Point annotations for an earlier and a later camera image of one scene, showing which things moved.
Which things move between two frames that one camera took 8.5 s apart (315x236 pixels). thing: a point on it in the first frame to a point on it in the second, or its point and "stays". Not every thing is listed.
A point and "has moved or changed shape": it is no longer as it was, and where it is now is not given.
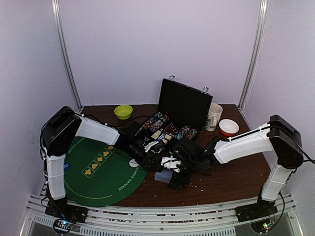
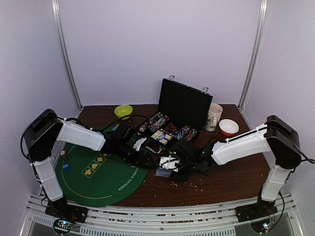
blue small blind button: (66, 166) stays
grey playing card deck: (164, 176) has moved or changed shape
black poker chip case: (183, 112) stays
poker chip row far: (146, 125) stays
